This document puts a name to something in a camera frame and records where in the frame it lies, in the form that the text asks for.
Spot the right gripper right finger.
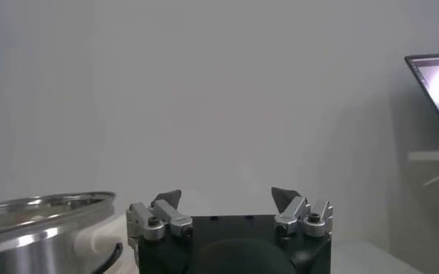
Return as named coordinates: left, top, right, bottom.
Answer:
left=271, top=185, right=334, bottom=238

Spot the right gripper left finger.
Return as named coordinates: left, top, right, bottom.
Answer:
left=125, top=188, right=194, bottom=249

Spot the perforated steel steamer basket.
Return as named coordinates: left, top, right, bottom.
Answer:
left=0, top=191, right=116, bottom=274

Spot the white laptop side table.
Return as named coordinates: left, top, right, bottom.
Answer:
left=388, top=148, right=439, bottom=261

